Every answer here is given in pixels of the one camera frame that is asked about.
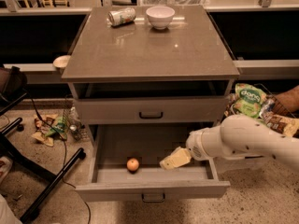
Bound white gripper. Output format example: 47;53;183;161
160;128;210;170

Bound orange fruit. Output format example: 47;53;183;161
126;158;139;172

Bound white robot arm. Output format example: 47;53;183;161
160;115;299;172

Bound closed grey upper drawer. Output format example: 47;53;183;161
74;98;227;124

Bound open grey lower drawer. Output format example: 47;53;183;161
76;123;230;203

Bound grey drawer cabinet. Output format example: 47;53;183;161
62;6;239;141

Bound clear plastic bin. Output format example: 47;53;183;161
214;156;268;174

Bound green snack bag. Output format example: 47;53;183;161
234;83;266;118

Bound brown yellow snack bag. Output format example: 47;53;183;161
264;112;299;137

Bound black chair base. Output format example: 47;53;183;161
0;91;87;224

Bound snack wrappers on floor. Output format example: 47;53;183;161
32;114;67;147

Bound white ceramic bowl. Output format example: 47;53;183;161
146;6;175;30

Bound green white soda can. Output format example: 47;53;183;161
108;7;136;27

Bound wire basket right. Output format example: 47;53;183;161
224;83;299;119

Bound wire basket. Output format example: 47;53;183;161
63;94;88;142
224;83;299;119

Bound wire basket left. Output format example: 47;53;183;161
63;94;88;142

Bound black cable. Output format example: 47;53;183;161
25;91;92;224

